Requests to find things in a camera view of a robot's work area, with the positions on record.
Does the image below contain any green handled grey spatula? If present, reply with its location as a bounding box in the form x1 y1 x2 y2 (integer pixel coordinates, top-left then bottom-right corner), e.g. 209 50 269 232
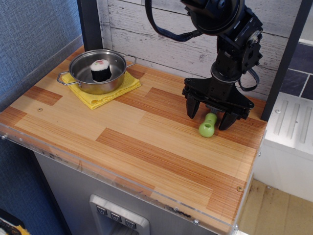
198 104 225 138

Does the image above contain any dark vertical post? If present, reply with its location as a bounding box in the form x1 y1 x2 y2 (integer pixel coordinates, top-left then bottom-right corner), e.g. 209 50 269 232
77 0 103 51
261 0 313 121

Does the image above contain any clear acrylic table guard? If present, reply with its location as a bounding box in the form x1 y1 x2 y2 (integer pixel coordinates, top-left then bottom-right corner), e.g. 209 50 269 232
0 119 266 235

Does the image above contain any dark vertical post right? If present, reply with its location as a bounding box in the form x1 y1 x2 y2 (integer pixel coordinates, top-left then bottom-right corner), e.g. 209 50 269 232
261 0 313 121

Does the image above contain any white toy sink unit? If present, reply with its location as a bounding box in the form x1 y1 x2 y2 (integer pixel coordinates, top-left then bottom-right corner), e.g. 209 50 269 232
253 93 313 201

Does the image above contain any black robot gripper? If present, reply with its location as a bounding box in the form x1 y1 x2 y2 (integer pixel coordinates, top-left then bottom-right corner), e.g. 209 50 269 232
182 77 254 130

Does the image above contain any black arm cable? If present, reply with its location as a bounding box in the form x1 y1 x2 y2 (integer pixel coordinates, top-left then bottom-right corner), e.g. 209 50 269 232
144 0 260 93

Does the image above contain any dark vertical post left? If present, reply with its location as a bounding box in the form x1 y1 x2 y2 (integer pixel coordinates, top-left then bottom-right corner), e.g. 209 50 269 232
77 0 103 51

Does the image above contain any toy sushi roll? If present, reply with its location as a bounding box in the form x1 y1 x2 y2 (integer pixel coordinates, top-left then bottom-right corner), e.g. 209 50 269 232
90 59 112 82

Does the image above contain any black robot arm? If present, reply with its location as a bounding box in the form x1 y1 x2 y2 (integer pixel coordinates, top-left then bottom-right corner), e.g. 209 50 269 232
182 0 263 130

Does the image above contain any yellow cloth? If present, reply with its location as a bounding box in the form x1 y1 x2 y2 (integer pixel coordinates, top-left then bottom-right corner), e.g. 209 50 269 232
58 71 141 110

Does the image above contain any yellow object bottom left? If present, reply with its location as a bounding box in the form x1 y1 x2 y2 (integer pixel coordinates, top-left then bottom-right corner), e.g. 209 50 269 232
0 217 30 235

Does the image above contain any stainless steel pot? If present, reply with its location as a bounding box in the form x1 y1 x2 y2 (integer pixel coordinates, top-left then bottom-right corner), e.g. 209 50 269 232
57 49 129 94

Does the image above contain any silver dispenser button panel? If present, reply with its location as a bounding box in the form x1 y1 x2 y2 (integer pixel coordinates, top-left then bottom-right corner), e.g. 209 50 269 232
89 194 150 235

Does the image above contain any grey toy fridge cabinet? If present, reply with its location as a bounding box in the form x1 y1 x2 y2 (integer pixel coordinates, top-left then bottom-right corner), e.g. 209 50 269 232
35 153 234 235

